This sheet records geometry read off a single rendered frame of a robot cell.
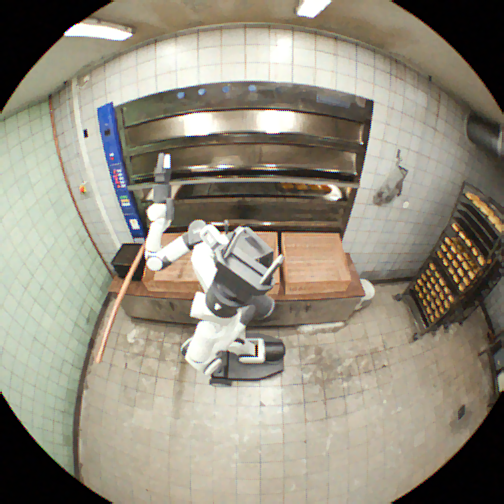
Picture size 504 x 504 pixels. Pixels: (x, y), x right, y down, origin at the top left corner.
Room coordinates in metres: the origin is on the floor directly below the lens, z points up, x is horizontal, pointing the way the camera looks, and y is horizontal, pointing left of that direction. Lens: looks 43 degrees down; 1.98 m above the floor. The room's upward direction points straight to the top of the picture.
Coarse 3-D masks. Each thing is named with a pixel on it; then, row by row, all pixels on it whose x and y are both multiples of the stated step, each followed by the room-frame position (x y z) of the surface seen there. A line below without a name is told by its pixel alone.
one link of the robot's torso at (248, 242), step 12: (228, 240) 0.68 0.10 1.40; (240, 240) 0.68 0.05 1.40; (252, 240) 0.68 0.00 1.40; (204, 252) 0.61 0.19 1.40; (252, 252) 0.61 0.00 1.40; (264, 252) 0.61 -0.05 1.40; (192, 264) 0.61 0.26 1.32; (204, 264) 0.55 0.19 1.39; (264, 264) 0.59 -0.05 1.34; (204, 276) 0.51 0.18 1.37; (204, 288) 0.52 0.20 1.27
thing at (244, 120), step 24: (168, 120) 1.50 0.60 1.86; (192, 120) 1.49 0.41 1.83; (216, 120) 1.48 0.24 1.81; (240, 120) 1.48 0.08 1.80; (264, 120) 1.48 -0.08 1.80; (288, 120) 1.48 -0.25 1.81; (312, 120) 1.49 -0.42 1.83; (336, 120) 1.50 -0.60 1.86; (144, 144) 1.45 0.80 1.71; (360, 144) 1.43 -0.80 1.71
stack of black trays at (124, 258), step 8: (120, 248) 1.28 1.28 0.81; (128, 248) 1.29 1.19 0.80; (136, 248) 1.29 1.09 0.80; (120, 256) 1.18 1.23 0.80; (128, 256) 1.18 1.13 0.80; (136, 256) 1.17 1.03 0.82; (144, 256) 1.27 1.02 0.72; (112, 264) 1.09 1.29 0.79; (120, 264) 1.07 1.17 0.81; (128, 264) 1.07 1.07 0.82; (144, 264) 1.21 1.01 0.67; (120, 272) 1.08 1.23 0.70; (128, 272) 1.08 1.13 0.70; (136, 272) 1.07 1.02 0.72; (136, 280) 1.07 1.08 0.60
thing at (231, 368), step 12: (252, 336) 0.78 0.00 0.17; (264, 336) 0.78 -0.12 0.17; (264, 348) 0.60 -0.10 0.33; (276, 348) 0.59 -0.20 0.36; (228, 360) 0.54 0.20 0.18; (264, 360) 0.54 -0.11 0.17; (276, 360) 0.52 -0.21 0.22; (216, 372) 0.41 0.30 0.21; (228, 372) 0.42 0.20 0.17; (240, 372) 0.43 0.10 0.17; (252, 372) 0.43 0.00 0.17; (264, 372) 0.43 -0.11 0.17; (276, 372) 0.43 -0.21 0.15
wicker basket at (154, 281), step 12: (168, 240) 1.42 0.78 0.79; (192, 252) 1.39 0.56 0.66; (180, 264) 1.30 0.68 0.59; (144, 276) 1.02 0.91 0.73; (156, 276) 1.14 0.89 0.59; (168, 276) 1.15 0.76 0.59; (180, 276) 1.15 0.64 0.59; (192, 276) 1.16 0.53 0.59; (156, 288) 0.98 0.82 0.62; (168, 288) 0.98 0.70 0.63; (180, 288) 0.99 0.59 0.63; (192, 288) 0.99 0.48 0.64
